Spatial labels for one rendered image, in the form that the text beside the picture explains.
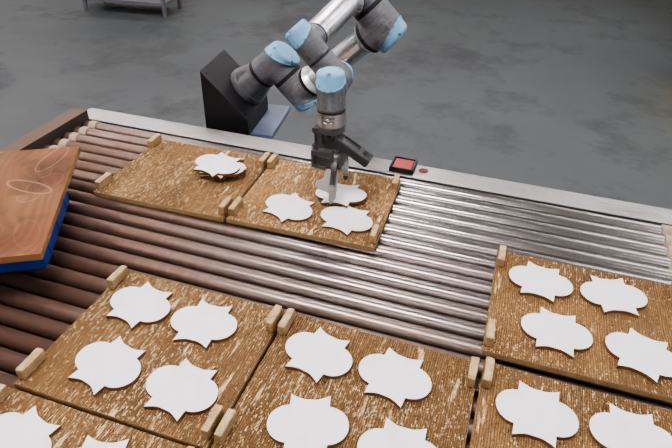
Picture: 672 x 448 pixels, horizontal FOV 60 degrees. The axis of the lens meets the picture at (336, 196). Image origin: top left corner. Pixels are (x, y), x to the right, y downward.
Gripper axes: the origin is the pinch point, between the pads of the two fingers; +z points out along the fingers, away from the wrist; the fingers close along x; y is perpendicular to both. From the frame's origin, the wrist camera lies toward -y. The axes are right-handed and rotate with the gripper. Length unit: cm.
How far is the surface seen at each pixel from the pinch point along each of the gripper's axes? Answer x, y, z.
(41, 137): -1, 103, -5
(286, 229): 19.3, 9.1, 2.2
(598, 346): 37, -67, 7
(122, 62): -292, 292, 65
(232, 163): -2.4, 34.6, -3.7
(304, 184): -3.3, 12.1, 0.9
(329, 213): 9.8, 0.2, 1.4
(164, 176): 6, 53, -1
